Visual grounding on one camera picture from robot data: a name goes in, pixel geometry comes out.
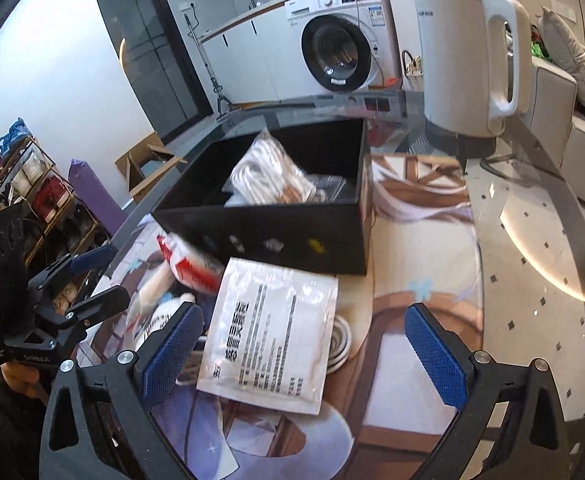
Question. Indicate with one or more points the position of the clear plastic bag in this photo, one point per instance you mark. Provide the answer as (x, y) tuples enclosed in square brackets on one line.
[(337, 187)]

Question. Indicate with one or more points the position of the person's left hand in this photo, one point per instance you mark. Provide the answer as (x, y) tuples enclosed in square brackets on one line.
[(15, 377)]

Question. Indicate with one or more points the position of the white washing machine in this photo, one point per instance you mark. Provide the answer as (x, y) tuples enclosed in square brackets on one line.
[(297, 25)]

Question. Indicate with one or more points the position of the beige sofa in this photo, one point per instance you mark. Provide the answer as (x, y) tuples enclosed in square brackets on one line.
[(552, 105)]

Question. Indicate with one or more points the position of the cardboard box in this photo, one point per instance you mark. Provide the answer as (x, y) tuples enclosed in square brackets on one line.
[(137, 170)]

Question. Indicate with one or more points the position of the white counter cabinet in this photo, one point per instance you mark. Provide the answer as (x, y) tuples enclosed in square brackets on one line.
[(252, 60)]

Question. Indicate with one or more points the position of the dark glass sliding door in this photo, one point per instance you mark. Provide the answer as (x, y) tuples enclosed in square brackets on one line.
[(142, 50)]

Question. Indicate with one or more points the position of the white electric kettle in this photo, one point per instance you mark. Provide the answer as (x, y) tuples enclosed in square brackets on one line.
[(452, 60)]

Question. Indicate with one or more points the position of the white medicine sachet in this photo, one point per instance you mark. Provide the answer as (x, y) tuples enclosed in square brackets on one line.
[(272, 330)]

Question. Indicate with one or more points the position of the white plastic packet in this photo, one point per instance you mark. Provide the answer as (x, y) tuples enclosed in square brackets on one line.
[(150, 295)]

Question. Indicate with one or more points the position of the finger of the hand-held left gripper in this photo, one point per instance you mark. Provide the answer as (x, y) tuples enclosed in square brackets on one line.
[(90, 259), (102, 302)]

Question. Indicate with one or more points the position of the printed desk mat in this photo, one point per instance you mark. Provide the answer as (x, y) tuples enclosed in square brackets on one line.
[(412, 270)]

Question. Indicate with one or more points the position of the red and white packet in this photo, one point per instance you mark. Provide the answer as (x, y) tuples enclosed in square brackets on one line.
[(192, 270)]

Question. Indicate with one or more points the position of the grey pillow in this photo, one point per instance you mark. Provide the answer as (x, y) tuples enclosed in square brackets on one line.
[(567, 50)]

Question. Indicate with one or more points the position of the purple yoga mat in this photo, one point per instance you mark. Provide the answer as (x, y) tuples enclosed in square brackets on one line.
[(97, 200)]

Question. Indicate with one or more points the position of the white printed pouch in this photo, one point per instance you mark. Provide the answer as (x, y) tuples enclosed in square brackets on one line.
[(165, 312)]

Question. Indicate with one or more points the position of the black box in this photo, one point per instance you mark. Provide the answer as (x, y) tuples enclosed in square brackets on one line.
[(272, 230)]

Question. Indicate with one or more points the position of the shoe rack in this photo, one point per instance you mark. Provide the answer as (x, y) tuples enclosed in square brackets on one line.
[(37, 185)]

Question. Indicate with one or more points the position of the mop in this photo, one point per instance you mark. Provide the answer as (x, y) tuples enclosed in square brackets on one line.
[(222, 105)]

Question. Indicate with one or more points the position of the wall switch panel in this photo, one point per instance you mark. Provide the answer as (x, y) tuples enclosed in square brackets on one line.
[(566, 11)]

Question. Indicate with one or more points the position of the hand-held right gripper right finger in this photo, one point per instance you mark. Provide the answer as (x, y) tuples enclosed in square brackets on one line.
[(435, 355)]

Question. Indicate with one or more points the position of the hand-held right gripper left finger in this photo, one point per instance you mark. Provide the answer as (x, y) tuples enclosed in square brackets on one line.
[(172, 350)]

